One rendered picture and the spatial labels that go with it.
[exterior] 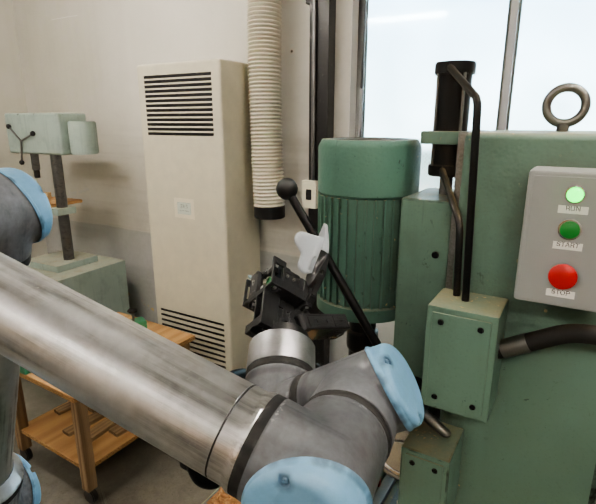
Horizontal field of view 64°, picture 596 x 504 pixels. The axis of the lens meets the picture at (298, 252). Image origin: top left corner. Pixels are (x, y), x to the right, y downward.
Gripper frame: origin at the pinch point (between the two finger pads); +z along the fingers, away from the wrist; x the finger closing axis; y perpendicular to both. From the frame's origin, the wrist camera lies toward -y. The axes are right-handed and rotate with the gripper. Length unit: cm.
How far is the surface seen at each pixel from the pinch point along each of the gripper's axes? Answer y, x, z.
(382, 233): -8.2, -11.6, 0.7
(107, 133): 32, 156, 203
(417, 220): -9.0, -17.9, -0.9
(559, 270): -13.1, -32.0, -18.9
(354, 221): -3.5, -9.9, 1.5
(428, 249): -12.5, -16.6, -3.9
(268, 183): -36, 71, 125
